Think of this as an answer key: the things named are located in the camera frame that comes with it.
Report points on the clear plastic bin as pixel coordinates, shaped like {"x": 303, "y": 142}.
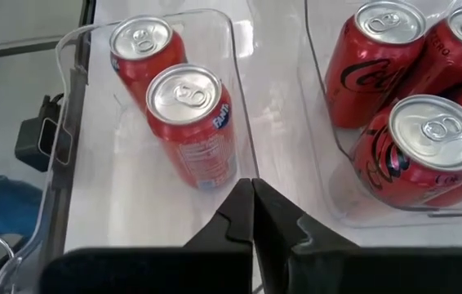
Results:
{"x": 337, "y": 196}
{"x": 104, "y": 196}

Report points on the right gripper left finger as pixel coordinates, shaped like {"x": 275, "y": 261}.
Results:
{"x": 198, "y": 269}

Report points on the white work surface board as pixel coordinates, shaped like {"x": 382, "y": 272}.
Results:
{"x": 280, "y": 122}

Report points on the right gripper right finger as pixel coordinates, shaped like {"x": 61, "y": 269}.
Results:
{"x": 337, "y": 269}

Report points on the black table frame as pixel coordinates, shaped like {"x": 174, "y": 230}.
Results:
{"x": 85, "y": 24}

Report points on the black table-level camera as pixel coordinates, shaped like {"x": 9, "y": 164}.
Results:
{"x": 31, "y": 143}

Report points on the red Fanta can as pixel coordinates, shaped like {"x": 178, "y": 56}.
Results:
{"x": 145, "y": 41}
{"x": 190, "y": 122}

